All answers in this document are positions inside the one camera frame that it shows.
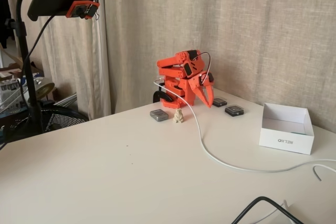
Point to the beige linen curtain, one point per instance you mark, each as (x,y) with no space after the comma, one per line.
(262,24)

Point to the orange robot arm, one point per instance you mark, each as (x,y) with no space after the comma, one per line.
(170,62)

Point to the white sheer curtain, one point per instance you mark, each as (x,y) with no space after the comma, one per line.
(73,64)

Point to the gold lamp shade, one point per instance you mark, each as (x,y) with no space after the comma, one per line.
(44,87)

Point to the white cardboard box bin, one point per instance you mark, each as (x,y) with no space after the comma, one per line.
(283,142)

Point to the brown cardboard box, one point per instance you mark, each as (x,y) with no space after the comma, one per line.
(13,66)

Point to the black camera holder bar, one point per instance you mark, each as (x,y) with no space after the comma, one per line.
(52,3)

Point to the green cube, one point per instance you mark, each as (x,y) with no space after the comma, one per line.
(298,133)

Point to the small beige bear figurine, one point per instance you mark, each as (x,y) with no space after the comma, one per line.
(179,116)

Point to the black gooseneck camera stand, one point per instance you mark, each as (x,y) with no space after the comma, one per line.
(29,77)

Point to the black table clamp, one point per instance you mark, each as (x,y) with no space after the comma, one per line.
(160,94)

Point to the black floor fan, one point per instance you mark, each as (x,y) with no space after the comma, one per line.
(60,119)

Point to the grey plastic case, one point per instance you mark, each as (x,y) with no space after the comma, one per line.
(158,115)

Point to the orange camera mount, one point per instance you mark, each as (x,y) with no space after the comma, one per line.
(78,10)

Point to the black plastic case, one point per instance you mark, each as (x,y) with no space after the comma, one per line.
(220,102)
(234,110)

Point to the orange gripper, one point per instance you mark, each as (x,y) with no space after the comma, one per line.
(197,85)

